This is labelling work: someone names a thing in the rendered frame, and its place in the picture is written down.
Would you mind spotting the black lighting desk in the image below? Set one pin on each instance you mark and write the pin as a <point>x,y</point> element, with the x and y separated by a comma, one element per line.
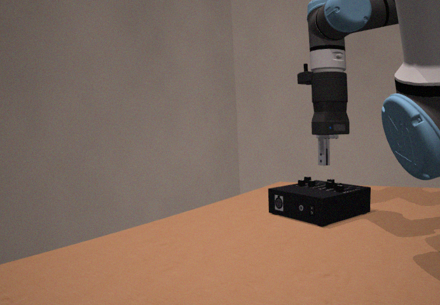
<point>319,202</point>

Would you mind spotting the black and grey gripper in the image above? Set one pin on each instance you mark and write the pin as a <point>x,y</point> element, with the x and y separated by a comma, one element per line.
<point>329,97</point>

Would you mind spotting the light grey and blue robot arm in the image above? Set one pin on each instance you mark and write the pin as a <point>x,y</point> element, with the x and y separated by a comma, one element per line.
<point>411,116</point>

